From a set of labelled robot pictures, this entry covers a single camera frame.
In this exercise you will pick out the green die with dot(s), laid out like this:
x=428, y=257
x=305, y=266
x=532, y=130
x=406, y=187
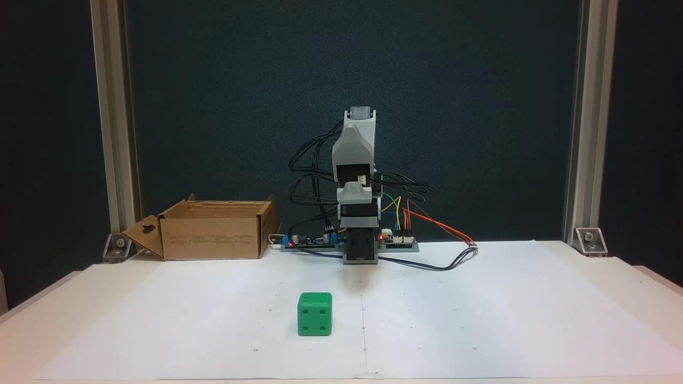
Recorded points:
x=315, y=314

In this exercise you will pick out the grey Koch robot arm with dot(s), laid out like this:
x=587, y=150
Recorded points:
x=355, y=144

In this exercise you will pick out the open cardboard box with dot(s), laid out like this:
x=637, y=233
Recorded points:
x=213, y=237

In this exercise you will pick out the metal corner bracket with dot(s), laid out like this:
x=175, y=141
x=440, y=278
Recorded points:
x=118, y=248
x=591, y=242

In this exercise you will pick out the aluminium frame post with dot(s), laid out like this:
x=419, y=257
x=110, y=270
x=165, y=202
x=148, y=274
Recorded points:
x=589, y=106
x=109, y=106

